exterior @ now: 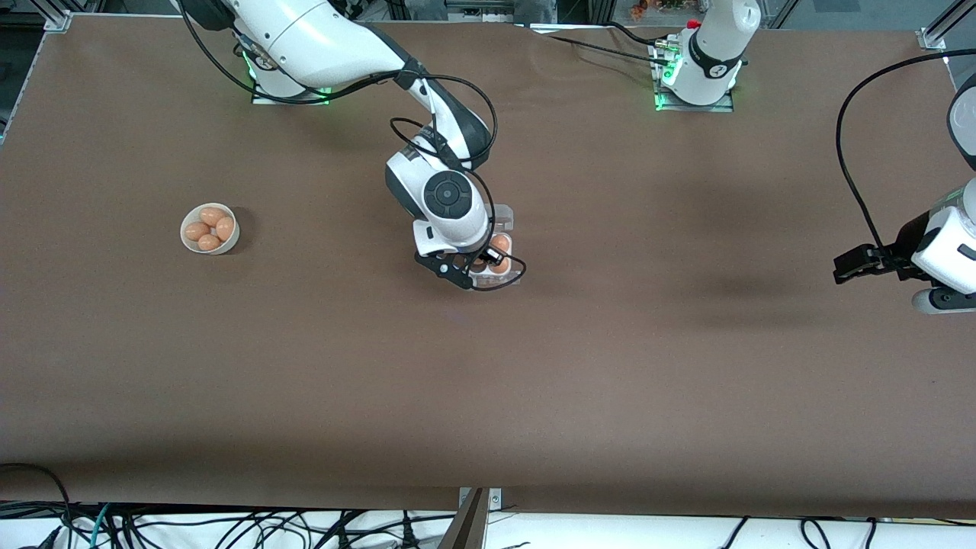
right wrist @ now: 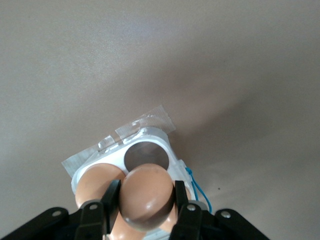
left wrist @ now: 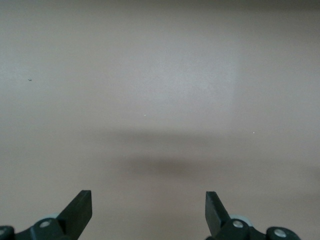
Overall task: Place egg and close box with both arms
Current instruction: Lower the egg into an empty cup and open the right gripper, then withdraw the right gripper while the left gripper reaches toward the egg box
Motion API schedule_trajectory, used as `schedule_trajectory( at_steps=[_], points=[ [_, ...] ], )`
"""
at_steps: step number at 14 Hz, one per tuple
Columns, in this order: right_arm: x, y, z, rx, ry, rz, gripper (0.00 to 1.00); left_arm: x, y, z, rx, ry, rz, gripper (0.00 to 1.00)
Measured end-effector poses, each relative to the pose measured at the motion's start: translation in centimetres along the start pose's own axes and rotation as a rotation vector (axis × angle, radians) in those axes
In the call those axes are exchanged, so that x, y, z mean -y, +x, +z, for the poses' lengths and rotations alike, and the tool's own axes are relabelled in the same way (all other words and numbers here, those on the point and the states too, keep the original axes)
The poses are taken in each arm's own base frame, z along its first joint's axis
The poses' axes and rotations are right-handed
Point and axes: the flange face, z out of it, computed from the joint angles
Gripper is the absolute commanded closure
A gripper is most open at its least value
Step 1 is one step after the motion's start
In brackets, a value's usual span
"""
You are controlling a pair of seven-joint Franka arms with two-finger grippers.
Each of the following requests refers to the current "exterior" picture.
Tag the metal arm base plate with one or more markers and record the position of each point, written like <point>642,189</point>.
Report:
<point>726,107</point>
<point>324,97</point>

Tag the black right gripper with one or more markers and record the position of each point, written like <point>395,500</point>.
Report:
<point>489,258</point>

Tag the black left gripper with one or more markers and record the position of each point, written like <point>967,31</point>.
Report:
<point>902,245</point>

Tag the white round bowl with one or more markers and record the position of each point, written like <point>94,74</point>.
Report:
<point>223,247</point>

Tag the clear plastic egg box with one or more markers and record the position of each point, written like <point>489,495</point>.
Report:
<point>505,219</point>

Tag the clear tape strip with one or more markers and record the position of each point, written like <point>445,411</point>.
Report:
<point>512,279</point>

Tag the small orange object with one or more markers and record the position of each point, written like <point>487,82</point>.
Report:
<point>639,9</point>

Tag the brown egg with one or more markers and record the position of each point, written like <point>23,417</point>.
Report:
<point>197,231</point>
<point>209,242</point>
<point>225,228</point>
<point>481,266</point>
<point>500,266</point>
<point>212,216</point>
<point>501,242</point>

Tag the aluminium frame profile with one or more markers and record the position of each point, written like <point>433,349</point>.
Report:
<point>55,19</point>
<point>945,27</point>

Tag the small metal table bracket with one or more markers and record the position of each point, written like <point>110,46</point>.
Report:
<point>496,499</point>

